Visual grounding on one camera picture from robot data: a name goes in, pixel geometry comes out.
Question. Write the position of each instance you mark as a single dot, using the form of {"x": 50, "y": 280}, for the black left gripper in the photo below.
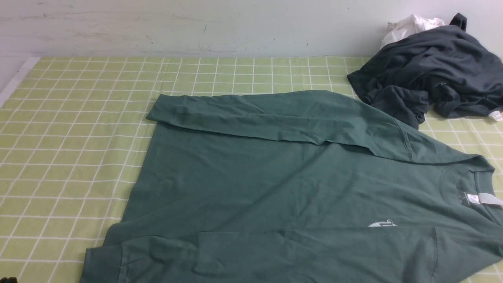
{"x": 9, "y": 280}

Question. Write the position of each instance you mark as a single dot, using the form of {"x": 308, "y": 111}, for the green checkered tablecloth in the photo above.
{"x": 74, "y": 136}

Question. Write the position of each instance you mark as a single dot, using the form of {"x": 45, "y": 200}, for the green long-sleeve shirt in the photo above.
{"x": 302, "y": 187}

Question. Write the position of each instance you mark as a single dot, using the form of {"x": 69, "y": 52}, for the white crumpled garment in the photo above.
{"x": 406, "y": 27}

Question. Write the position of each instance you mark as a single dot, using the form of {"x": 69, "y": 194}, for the dark grey crumpled garment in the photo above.
{"x": 443, "y": 68}

